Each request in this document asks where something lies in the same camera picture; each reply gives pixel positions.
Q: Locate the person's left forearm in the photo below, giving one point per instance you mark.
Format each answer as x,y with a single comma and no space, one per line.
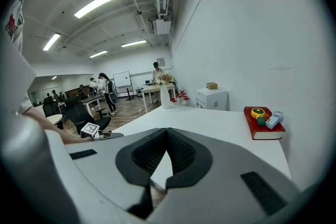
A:
52,128

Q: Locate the dark desk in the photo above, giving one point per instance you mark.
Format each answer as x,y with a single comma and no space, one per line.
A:
92,99

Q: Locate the white ceiling air unit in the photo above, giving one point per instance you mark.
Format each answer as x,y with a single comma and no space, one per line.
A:
162,26

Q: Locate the yellow green toy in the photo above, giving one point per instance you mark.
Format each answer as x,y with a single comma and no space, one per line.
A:
258,114

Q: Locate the red book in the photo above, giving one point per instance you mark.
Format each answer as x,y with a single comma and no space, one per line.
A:
249,120

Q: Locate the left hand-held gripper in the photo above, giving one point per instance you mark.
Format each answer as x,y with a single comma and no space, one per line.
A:
90,129

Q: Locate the person's grey shirt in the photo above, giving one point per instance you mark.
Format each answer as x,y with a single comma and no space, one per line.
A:
15,21

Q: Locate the black office chair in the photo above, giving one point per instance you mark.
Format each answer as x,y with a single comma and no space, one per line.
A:
78,115
50,107

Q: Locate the white box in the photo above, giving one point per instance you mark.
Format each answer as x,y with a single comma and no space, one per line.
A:
212,99

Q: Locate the wall poster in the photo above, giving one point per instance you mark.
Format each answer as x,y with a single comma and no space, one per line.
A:
160,62

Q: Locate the tan woven hat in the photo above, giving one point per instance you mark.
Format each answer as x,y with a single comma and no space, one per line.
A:
212,85

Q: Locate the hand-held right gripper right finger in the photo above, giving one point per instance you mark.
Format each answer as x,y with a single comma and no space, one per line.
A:
202,162

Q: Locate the light blue handheld fan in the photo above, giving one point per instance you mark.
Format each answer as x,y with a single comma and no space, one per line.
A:
274,119

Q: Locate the wooden desk with white legs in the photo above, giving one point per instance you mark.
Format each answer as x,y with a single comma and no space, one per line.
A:
155,87

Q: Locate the cluster of red-lidded jars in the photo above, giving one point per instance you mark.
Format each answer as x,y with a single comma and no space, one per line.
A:
181,98

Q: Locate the white vase with flowers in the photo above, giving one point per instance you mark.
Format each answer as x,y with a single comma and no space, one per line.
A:
165,98

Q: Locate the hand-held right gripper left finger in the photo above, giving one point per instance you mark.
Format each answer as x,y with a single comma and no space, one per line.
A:
128,162

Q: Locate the round white table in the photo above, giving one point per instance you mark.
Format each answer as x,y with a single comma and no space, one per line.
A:
55,118

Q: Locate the white whiteboard on stand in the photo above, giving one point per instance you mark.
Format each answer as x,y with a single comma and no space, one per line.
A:
122,79

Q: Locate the ceiling light strip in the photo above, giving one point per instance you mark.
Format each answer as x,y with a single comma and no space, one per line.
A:
133,43
98,54
98,3
51,41

